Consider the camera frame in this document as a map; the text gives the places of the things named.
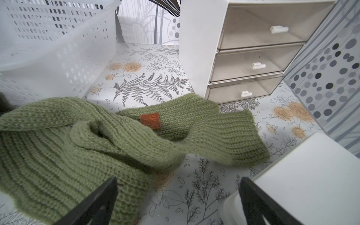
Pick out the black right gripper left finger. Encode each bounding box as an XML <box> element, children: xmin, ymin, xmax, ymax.
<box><xmin>55</xmin><ymin>177</ymin><xmax>118</xmax><ymax>225</ymax></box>

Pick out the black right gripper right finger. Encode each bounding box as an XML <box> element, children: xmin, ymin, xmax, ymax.
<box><xmin>239</xmin><ymin>177</ymin><xmax>301</xmax><ymax>225</ymax></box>

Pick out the green knitted scarf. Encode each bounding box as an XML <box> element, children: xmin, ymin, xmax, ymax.
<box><xmin>1</xmin><ymin>93</ymin><xmax>269</xmax><ymax>225</ymax></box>

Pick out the white plastic laundry basket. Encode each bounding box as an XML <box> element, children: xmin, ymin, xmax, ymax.
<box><xmin>1</xmin><ymin>1</ymin><xmax>121</xmax><ymax>106</ymax></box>

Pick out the white rectangular box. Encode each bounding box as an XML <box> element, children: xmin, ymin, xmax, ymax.
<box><xmin>219</xmin><ymin>133</ymin><xmax>360</xmax><ymax>225</ymax></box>

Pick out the white mini drawer cabinet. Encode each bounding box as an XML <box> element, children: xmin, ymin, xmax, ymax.
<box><xmin>179</xmin><ymin>1</ymin><xmax>336</xmax><ymax>104</ymax></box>

